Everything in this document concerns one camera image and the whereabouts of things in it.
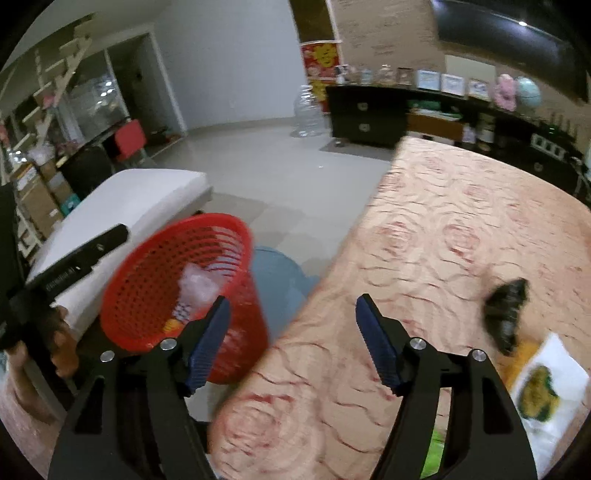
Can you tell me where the red festive wall poster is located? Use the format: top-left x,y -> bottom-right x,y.
300,41 -> 340,112

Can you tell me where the stack of cardboard boxes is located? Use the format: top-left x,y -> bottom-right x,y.
14,161 -> 75,250

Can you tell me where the rose patterned tablecloth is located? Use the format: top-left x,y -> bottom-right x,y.
208,136 -> 591,480

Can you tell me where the person's left hand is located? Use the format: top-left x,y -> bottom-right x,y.
4,305 -> 81,407

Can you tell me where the light blue plastic stool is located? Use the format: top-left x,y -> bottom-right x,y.
252,247 -> 319,352

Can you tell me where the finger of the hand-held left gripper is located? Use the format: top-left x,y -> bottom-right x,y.
76,224 -> 131,271

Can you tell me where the red chair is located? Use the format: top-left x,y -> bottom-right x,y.
113,119 -> 148,164

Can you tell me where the person's left forearm pink sleeve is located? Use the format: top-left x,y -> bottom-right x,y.
0,388 -> 63,446

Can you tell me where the red plastic mesh basket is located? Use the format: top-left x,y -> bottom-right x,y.
100,213 -> 271,385

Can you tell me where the green packet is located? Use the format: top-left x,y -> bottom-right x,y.
427,429 -> 448,480

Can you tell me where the clear plastic wrap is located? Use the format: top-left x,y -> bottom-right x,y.
178,263 -> 222,319

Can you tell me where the black chair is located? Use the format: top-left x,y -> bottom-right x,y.
60,145 -> 114,204

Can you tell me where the yellow green scrub pad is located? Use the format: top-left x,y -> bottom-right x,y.
519,364 -> 561,422

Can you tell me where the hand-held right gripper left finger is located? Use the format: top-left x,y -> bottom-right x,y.
48,295 -> 232,480

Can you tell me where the white mattress daybed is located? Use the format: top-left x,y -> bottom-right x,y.
28,168 -> 213,335

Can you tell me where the black television cabinet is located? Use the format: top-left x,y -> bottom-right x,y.
325,85 -> 591,204

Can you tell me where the black wall television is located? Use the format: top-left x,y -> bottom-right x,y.
431,0 -> 591,102

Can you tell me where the light blue round toy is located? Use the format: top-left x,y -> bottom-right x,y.
515,76 -> 542,109

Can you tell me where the wooden staircase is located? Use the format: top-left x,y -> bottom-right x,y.
0,14 -> 93,162

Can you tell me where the large clear water bottle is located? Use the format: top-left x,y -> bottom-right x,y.
291,85 -> 328,138

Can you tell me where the pink plush toy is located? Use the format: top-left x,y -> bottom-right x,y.
493,74 -> 518,112

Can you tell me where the black wrapper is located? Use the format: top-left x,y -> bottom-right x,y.
482,277 -> 529,356

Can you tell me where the white paper sheet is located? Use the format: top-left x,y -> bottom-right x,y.
510,332 -> 589,462

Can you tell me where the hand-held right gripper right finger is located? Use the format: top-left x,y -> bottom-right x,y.
355,293 -> 539,480

